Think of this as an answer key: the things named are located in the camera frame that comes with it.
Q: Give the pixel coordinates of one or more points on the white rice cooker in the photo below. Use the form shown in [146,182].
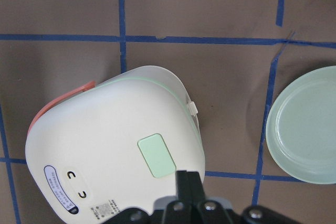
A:
[104,148]

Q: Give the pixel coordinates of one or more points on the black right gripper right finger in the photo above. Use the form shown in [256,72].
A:
[207,209]

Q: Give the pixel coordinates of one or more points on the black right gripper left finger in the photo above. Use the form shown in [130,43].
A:
[180,209]

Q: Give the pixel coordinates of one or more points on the green plate near left arm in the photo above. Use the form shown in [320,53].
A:
[300,128]

